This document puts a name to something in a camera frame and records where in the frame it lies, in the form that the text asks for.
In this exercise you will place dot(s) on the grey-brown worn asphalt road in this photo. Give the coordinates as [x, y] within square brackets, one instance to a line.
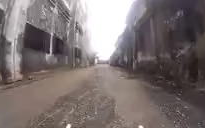
[96, 100]

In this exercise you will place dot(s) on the robot's own part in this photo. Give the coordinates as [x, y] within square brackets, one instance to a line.
[68, 126]
[140, 126]

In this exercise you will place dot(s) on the grey derelict concrete building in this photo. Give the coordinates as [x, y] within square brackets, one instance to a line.
[36, 36]

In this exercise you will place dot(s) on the raised kerb strip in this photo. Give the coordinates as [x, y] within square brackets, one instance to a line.
[20, 81]

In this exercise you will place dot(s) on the weathered grey concrete wall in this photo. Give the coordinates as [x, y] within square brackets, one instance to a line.
[170, 43]

